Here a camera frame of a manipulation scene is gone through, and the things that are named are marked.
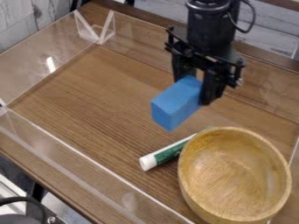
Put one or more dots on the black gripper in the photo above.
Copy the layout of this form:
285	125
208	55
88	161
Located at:
220	63

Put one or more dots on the blue foam block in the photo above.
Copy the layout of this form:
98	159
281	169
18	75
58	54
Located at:
176	103

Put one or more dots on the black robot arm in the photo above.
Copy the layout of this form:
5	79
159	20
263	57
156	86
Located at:
200	47

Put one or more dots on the brown wooden bowl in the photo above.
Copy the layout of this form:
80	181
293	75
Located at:
233	176

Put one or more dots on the white green tube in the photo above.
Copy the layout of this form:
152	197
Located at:
160	156

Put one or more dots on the black metal table leg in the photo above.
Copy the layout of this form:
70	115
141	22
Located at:
37	192

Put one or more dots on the clear acrylic corner bracket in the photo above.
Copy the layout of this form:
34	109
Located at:
94	33

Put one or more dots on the clear acrylic tray wall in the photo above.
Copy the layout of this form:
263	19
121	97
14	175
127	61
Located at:
98	193

